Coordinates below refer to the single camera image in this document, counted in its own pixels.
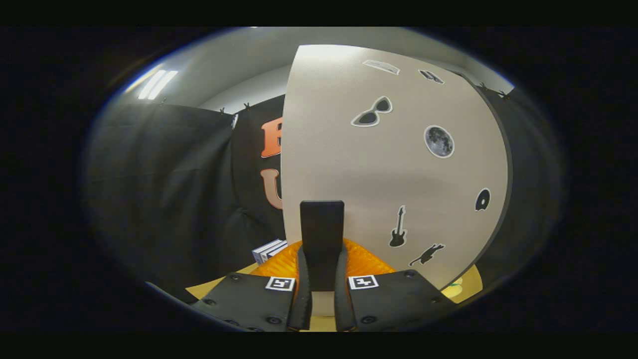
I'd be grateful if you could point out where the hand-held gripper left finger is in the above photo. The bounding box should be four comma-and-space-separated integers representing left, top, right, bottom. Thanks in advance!
185, 241, 313, 332

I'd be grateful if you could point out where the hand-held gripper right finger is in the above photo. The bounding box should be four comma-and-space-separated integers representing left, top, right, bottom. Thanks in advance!
333, 238, 458, 332

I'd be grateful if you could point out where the black door handle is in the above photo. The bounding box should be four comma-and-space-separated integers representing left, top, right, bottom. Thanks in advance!
300, 200, 345, 292

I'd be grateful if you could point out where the white cabinet door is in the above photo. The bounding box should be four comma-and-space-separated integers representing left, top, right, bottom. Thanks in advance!
281, 44, 509, 317

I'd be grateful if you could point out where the black backdrop cloth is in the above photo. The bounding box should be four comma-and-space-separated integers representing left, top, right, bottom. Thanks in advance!
85, 75, 564, 300

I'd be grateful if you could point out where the ceiling strip light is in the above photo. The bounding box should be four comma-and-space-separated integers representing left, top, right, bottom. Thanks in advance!
137, 70, 178, 100

